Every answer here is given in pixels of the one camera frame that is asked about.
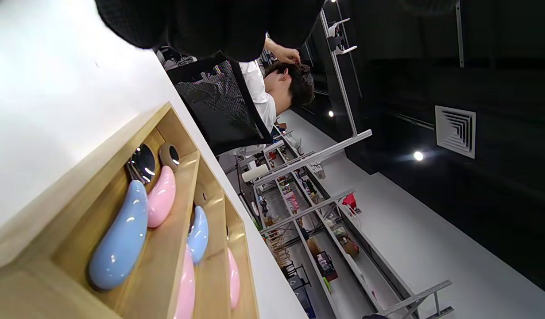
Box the person's left hand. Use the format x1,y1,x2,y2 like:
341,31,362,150
94,0,326,62

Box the pink handle baby spoon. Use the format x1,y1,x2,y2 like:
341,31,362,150
227,246,241,311
147,142,181,229
174,244,197,319

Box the blue handle baby spoon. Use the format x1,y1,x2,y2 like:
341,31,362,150
88,144,157,291
187,205,209,265

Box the black mesh office chair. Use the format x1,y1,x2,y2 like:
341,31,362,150
166,52,274,156

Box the white bottle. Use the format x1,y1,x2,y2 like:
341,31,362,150
241,164,270,183

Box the bamboo cutlery tray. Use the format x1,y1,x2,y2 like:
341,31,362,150
0,102,260,319

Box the cluttered shelves of goods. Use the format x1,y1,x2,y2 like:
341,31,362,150
255,146,414,319

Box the white ceiling air vent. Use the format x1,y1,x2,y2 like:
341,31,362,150
435,105,476,159

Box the white hooks on post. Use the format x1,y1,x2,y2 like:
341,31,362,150
326,18,358,56

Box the aluminium profile frame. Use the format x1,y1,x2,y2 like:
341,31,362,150
379,279,454,319
254,0,374,187

